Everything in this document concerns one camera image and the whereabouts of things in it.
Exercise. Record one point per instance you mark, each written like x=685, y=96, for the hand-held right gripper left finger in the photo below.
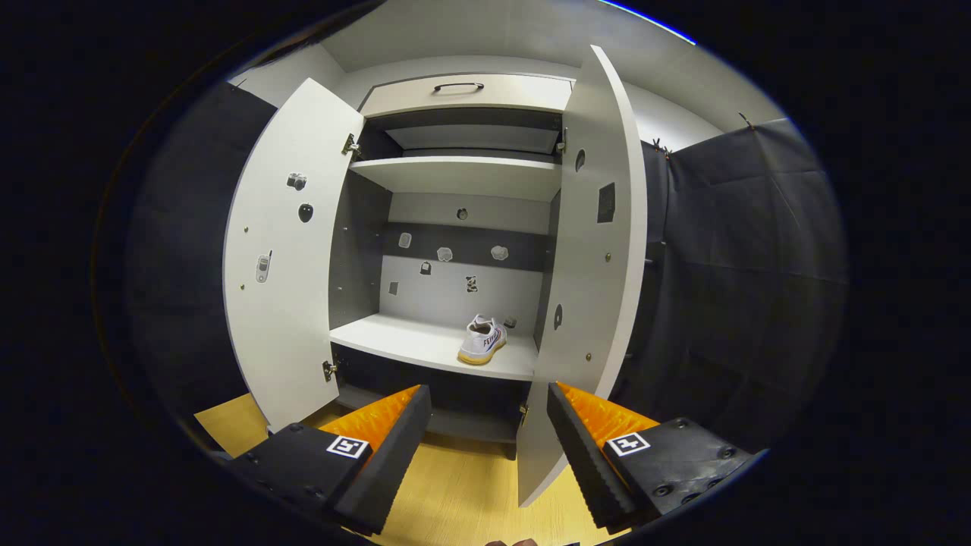
x=383, y=470

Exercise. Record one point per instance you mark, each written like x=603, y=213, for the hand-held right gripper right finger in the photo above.
x=584, y=462

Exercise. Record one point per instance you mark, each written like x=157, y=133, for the white canvas shoe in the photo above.
x=482, y=345

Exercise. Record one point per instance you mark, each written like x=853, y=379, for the white shoe cabinet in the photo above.
x=447, y=292

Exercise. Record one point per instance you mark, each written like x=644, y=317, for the white cabinet door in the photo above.
x=281, y=303
x=592, y=265

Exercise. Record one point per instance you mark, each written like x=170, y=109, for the white cabinet shelf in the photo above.
x=463, y=178
x=410, y=341

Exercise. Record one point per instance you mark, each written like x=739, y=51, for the white cabinet drawer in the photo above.
x=516, y=95

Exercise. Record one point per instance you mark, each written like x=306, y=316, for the black backdrop cloth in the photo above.
x=182, y=250
x=743, y=288

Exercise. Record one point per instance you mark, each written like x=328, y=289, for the black clip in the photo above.
x=747, y=120
x=660, y=149

